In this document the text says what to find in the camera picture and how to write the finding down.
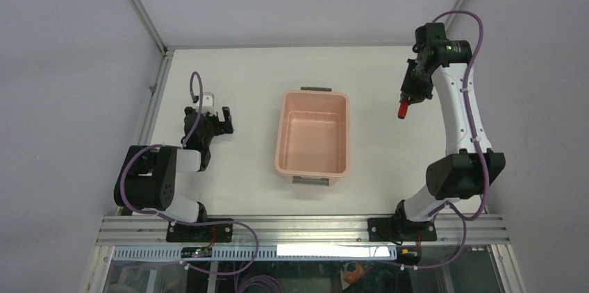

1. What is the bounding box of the white slotted cable duct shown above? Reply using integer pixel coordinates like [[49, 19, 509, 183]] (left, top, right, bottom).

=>
[[113, 244, 397, 262]]

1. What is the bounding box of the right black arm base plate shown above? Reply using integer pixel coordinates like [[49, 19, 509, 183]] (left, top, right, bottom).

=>
[[367, 217, 438, 244]]

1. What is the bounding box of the small green circuit board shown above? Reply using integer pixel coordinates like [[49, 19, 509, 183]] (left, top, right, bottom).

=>
[[181, 246, 213, 259]]

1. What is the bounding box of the red black screwdriver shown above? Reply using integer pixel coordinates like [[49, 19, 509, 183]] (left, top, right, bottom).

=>
[[397, 99, 410, 119]]

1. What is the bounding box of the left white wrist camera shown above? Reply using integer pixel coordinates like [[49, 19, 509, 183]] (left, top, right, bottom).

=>
[[201, 92, 217, 115]]

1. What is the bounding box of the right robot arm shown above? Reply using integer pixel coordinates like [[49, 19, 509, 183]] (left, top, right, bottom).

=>
[[390, 22, 506, 241]]

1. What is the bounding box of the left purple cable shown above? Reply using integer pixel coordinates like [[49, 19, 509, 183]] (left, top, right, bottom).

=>
[[119, 71, 260, 276]]

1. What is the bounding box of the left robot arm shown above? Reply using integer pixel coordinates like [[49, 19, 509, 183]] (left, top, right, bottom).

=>
[[113, 106, 234, 242]]

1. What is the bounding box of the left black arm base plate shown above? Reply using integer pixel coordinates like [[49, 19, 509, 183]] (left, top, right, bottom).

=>
[[165, 218, 233, 244]]

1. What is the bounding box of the pink plastic bin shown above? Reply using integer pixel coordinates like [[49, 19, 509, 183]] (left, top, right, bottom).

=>
[[274, 87, 350, 187]]

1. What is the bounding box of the aluminium front rail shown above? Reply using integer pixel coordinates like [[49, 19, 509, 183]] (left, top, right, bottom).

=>
[[96, 214, 511, 246]]

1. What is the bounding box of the orange object under table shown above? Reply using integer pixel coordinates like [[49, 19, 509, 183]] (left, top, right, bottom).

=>
[[341, 261, 372, 285]]

